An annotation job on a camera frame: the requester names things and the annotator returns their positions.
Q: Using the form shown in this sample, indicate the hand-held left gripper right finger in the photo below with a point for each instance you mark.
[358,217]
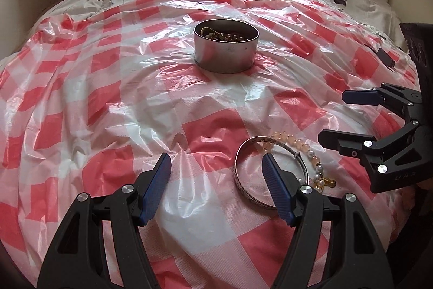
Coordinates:
[275,187]

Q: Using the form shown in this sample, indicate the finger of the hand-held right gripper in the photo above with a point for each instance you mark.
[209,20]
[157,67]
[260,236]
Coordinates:
[362,96]
[345,140]

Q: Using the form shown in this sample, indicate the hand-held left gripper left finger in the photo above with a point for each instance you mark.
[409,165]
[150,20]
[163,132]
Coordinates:
[155,187]

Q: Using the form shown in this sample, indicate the silver engraved bangle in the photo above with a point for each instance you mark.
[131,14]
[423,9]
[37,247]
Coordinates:
[245,192]

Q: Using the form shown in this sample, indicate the round metal tin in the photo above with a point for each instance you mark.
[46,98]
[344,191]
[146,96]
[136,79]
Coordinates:
[223,55]

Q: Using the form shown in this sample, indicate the small black device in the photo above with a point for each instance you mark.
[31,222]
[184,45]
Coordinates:
[385,58]

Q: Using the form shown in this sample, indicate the white pillow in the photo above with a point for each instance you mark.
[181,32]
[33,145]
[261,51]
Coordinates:
[370,4]

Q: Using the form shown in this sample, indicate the red checkered plastic sheet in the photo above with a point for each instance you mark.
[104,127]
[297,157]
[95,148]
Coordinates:
[118,106]

